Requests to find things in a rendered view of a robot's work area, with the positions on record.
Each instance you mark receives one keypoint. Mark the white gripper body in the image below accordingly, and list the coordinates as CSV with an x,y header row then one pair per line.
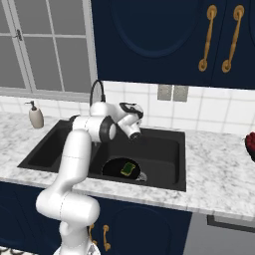
x,y
100,109

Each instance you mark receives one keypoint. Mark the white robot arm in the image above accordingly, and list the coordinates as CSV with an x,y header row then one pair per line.
x,y
71,156

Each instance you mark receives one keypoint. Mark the black pan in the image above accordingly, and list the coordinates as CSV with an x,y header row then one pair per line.
x,y
113,167

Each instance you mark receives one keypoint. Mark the green and yellow sponge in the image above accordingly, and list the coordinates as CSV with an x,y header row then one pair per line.
x,y
127,169

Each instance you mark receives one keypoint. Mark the black sink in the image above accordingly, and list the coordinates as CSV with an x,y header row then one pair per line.
x,y
159,156

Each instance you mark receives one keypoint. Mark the black gooseneck tap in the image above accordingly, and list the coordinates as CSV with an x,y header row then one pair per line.
x,y
93,87

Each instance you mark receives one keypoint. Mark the beige soap dispenser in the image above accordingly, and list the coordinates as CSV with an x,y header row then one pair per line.
x,y
36,118

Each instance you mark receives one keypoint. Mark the grey framed window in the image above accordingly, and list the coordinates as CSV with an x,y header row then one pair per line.
x,y
40,46

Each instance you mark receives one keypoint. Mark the navy base cupboard door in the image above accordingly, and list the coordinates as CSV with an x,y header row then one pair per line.
x,y
18,215
146,229

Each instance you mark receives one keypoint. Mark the dark bowl of red fruit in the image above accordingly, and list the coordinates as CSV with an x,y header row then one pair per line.
x,y
251,144

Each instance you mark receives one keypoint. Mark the grey dishwasher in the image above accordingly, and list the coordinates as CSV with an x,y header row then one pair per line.
x,y
215,240

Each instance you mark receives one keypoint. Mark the grey wall socket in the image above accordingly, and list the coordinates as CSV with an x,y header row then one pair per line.
x,y
164,92
180,93

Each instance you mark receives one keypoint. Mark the wide navy wall cupboard door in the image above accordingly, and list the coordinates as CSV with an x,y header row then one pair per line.
x,y
149,36

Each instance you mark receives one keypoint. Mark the narrow navy wall cupboard door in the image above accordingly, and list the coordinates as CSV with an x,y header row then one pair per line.
x,y
247,43

